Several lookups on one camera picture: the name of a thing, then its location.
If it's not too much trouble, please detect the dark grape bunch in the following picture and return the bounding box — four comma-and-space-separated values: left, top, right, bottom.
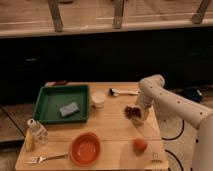
124, 106, 141, 118

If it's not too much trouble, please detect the black cable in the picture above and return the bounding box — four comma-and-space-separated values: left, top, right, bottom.
161, 119, 186, 171

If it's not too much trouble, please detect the green tray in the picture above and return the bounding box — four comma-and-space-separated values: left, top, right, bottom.
33, 85, 90, 124

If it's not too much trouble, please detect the silver fork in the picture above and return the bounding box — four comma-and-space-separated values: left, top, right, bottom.
27, 154, 68, 164

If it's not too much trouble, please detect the yellow banana piece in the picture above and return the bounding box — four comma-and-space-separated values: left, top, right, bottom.
25, 131, 35, 152

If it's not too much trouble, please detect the orange fruit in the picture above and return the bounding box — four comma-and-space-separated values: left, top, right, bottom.
133, 138, 148, 154

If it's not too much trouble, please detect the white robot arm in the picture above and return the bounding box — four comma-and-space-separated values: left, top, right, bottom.
135, 74, 213, 171

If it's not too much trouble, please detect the red item behind tray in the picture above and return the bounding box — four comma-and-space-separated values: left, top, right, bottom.
45, 81, 67, 87

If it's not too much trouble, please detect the red bowl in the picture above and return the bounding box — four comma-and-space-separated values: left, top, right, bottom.
69, 132, 101, 167

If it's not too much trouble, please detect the grey sponge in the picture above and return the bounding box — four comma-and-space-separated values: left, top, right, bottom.
59, 102, 80, 117

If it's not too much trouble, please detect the white cup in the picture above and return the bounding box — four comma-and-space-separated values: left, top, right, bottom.
91, 91, 106, 108

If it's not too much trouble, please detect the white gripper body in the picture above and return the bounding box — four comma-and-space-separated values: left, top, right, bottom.
132, 106, 149, 124

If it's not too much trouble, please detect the clear plastic bottle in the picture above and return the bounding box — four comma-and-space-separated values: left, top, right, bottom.
27, 119, 48, 144

